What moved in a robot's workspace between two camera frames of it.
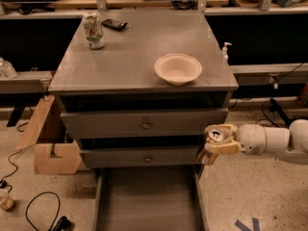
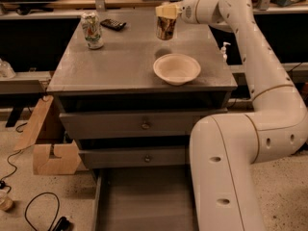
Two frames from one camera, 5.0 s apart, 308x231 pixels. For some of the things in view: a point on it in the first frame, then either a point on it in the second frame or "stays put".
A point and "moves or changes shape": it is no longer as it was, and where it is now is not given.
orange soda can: x=204 y=156 moves or changes shape
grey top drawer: x=141 y=123 stays put
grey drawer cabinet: x=143 y=100 stays put
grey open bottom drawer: x=150 y=198 stays put
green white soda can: x=92 y=24 stays put
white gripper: x=251 y=139 to x=187 y=10
